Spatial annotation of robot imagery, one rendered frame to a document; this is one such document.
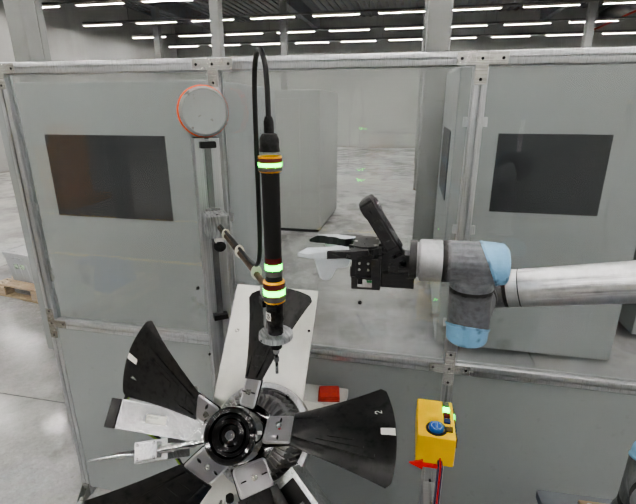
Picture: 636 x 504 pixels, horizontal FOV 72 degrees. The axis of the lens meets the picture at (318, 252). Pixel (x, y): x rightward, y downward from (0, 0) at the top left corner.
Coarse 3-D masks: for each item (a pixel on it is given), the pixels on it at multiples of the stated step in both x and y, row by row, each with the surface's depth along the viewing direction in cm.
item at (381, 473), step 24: (336, 408) 102; (360, 408) 101; (384, 408) 100; (312, 432) 96; (336, 432) 95; (360, 432) 95; (336, 456) 91; (360, 456) 91; (384, 456) 91; (384, 480) 87
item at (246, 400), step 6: (246, 384) 106; (252, 384) 103; (258, 384) 100; (252, 390) 102; (258, 390) 99; (246, 396) 104; (252, 396) 101; (240, 402) 105; (246, 402) 102; (252, 402) 99; (252, 408) 99
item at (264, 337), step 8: (264, 304) 89; (264, 312) 90; (264, 320) 91; (264, 328) 91; (288, 328) 91; (264, 336) 88; (272, 336) 88; (280, 336) 88; (288, 336) 88; (272, 344) 86; (280, 344) 86
